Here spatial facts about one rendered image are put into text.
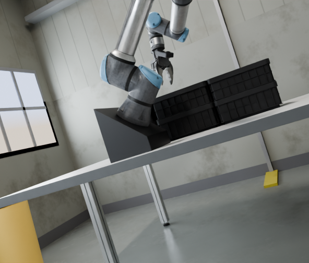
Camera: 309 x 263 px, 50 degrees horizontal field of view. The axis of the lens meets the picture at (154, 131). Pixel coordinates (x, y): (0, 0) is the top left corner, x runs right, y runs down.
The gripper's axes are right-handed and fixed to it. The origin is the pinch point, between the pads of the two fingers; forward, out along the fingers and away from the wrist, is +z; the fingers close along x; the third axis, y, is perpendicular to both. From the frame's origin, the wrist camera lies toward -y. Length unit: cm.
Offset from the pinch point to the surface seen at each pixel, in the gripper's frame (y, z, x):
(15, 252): 144, 88, 71
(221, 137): -59, 36, 22
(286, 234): -8, 93, -54
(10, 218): 143, 62, 72
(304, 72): 63, -20, -204
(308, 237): -22, 93, -53
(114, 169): -26, 40, 48
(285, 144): 93, 48, -190
